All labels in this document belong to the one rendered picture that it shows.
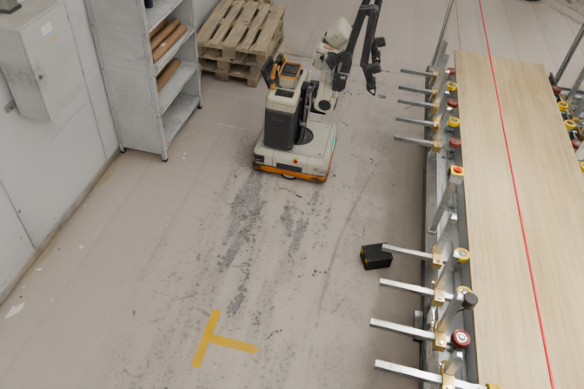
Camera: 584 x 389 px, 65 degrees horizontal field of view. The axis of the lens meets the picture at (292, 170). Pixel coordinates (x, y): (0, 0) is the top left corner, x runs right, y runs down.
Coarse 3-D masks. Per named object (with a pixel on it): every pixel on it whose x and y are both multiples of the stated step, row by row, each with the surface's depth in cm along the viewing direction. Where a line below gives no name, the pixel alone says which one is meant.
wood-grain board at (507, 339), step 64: (512, 64) 409; (512, 128) 338; (512, 192) 288; (576, 192) 292; (512, 256) 250; (576, 256) 253; (512, 320) 221; (576, 320) 224; (512, 384) 199; (576, 384) 201
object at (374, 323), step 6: (372, 324) 220; (378, 324) 220; (384, 324) 220; (390, 324) 220; (396, 324) 220; (390, 330) 220; (396, 330) 218; (402, 330) 218; (408, 330) 218; (414, 330) 219; (420, 330) 219; (414, 336) 219; (420, 336) 217; (426, 336) 217; (432, 336) 217; (450, 342) 215
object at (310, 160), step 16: (320, 128) 424; (336, 128) 429; (304, 144) 405; (320, 144) 406; (256, 160) 404; (272, 160) 399; (288, 160) 395; (304, 160) 392; (320, 160) 391; (304, 176) 402; (320, 176) 400
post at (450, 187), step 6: (450, 186) 256; (444, 192) 263; (450, 192) 259; (444, 198) 263; (444, 204) 266; (438, 210) 270; (444, 210) 269; (438, 216) 274; (432, 222) 279; (438, 222) 277; (432, 228) 281
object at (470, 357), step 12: (456, 96) 393; (456, 108) 384; (456, 132) 365; (456, 156) 348; (468, 276) 259; (468, 312) 246; (468, 324) 242; (468, 348) 235; (468, 360) 231; (468, 372) 228
